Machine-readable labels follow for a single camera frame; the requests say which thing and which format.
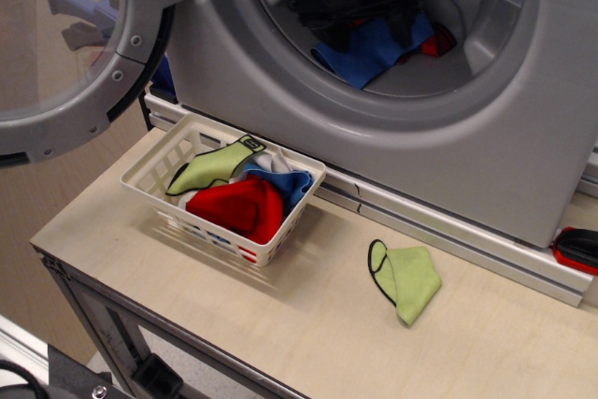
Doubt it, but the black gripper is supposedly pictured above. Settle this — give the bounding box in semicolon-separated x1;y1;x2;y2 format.
287;0;419;53

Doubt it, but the blue cloth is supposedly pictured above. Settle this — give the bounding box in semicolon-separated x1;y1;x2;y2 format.
311;13;439;89
242;163;314;218

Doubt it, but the red cloth with black trim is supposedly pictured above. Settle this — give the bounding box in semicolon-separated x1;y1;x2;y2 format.
351;15;457;65

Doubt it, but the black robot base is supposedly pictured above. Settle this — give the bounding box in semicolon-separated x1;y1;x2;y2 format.
1;346;131;399

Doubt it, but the grey toy washing machine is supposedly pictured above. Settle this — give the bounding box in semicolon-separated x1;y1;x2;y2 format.
164;0;597;247

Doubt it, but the white plastic laundry basket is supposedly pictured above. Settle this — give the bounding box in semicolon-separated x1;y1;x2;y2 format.
121;115;326;266

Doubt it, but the white cloth in basket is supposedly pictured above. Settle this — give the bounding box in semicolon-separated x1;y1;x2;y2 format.
253;150;292;174

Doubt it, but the blue cloth in basket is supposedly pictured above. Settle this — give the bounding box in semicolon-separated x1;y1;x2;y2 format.
242;163;314;218

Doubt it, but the green cloth in basket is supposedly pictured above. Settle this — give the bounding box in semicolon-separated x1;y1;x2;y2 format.
165;135;265;196

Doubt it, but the red cloth in basket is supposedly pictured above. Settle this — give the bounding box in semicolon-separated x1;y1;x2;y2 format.
185;175;284;245

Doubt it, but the green cloth on table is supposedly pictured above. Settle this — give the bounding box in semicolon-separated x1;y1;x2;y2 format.
367;239;442;326

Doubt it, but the blue clamp behind door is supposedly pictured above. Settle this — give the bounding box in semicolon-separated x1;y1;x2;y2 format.
48;0;119;51

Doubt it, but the grey round washer door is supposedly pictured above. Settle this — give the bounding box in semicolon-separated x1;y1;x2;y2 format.
1;0;183;167

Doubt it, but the red and black tool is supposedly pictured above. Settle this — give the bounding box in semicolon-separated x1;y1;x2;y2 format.
552;227;597;277

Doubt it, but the white aluminium base rail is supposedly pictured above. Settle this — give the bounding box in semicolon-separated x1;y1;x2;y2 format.
141;93;597;308

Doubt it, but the grey metal table frame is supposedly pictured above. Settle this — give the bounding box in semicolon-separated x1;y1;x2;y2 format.
33;245;304;398

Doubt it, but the black bracket under table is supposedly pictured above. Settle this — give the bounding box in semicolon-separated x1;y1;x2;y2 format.
133;353;184;399

